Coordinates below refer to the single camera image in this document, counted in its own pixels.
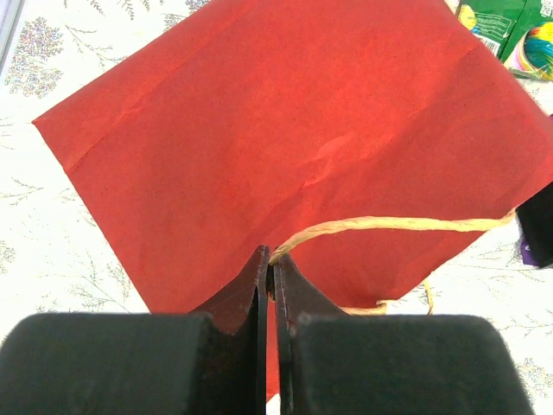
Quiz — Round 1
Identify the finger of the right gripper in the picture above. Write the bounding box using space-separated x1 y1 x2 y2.
517 183 553 269

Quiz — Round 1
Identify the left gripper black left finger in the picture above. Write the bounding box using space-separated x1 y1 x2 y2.
1 246 270 414

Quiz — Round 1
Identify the red brown paper bag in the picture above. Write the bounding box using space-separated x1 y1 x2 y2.
32 0 553 403

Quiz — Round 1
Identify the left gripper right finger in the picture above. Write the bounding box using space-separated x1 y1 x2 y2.
272 256 532 415

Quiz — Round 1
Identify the floral table mat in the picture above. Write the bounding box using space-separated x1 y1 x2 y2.
1 1 552 414

